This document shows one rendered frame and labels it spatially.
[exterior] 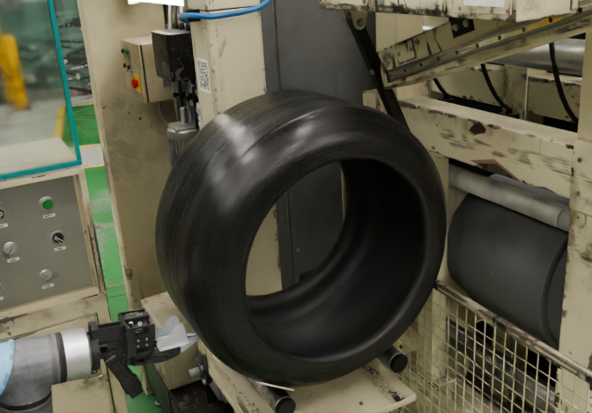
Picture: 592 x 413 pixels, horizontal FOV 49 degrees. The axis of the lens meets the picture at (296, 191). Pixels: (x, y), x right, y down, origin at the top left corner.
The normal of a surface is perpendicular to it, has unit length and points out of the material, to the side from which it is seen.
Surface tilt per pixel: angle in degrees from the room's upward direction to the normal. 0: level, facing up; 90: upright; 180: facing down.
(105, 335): 90
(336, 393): 0
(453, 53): 90
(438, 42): 90
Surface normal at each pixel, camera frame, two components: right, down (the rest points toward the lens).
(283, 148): 0.03, -0.40
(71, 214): 0.47, 0.27
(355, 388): -0.06, -0.94
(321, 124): 0.23, -0.50
